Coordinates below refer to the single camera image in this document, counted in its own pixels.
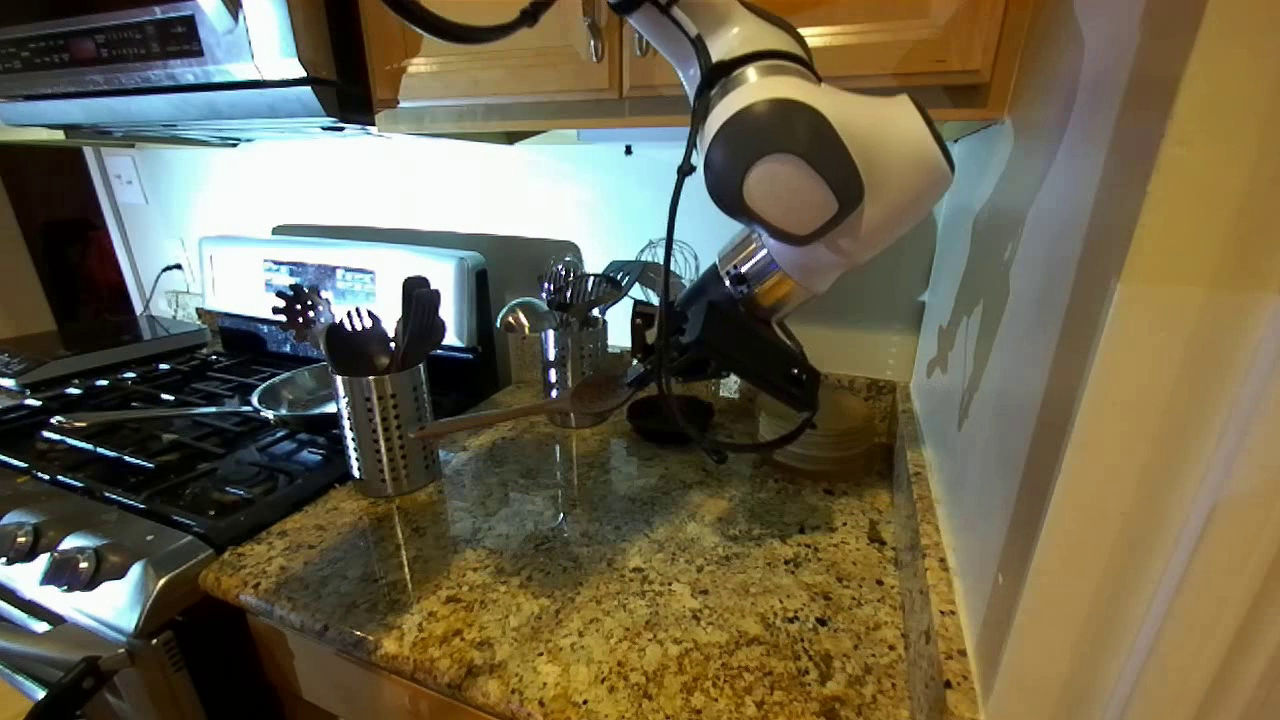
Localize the stack of round wooden boards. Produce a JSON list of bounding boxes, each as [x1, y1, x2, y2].
[[764, 379, 892, 485]]

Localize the silver stove knob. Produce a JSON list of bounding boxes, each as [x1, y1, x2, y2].
[[43, 541, 112, 597], [0, 514, 43, 565]]

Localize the perforated steel holder, metal utensils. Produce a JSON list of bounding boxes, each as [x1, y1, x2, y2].
[[538, 316, 616, 431]]

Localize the black power cord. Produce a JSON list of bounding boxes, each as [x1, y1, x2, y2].
[[135, 255, 201, 331]]

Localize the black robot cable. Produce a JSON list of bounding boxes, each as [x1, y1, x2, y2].
[[378, 0, 819, 459]]

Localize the perforated steel holder, black utensils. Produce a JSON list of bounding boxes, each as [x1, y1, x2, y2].
[[332, 357, 447, 503]]

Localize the wooden wall cabinets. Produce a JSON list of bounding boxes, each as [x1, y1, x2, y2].
[[283, 0, 1038, 144]]

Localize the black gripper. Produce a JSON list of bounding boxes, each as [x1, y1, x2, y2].
[[624, 279, 827, 419]]

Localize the white wall outlet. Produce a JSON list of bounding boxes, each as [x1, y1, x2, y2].
[[99, 150, 150, 213]]

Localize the black plastic spoon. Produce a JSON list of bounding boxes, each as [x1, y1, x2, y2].
[[394, 273, 447, 368]]

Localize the wooden base cabinet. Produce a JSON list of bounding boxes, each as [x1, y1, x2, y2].
[[244, 614, 501, 720]]

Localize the stainless steel gas stove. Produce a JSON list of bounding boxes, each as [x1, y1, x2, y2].
[[0, 219, 593, 720]]

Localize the steel slotted spatula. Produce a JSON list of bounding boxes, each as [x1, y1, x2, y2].
[[534, 255, 606, 331]]

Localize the stainless over-range microwave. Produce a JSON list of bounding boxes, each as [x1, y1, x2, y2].
[[0, 0, 374, 144]]

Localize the clear glass jar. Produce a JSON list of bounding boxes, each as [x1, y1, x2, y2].
[[493, 292, 552, 393]]

